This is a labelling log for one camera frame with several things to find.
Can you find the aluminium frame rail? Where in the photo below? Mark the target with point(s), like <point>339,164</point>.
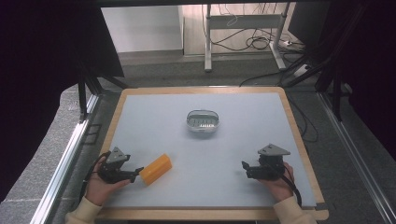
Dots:
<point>358,155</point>
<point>62,165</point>

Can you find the white metal desk frame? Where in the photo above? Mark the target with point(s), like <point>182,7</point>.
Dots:
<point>208,37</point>

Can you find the white power strip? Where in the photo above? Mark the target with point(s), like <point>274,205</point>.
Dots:
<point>301,71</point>

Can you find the black stand leg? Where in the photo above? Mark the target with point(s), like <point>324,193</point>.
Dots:
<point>82,99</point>
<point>336,93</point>

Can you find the black curtain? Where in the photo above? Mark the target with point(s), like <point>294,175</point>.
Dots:
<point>370,68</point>
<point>37,77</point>

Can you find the white cabinet panel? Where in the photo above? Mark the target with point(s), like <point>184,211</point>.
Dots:
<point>141,28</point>

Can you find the orange soap bar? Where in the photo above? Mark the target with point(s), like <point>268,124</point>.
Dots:
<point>155,169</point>

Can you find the metal soap dish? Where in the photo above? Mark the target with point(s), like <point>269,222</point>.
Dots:
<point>203,121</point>

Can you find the light grey table mat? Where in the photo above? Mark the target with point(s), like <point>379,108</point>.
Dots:
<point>202,155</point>

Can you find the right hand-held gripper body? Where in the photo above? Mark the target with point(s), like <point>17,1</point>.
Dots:
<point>269,168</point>

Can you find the person's left hand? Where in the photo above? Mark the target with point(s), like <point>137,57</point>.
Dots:
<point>99,189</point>

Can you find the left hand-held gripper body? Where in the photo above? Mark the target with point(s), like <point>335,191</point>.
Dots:
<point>113,169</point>

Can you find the person's right hand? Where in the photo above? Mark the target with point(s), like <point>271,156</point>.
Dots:
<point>280,188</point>

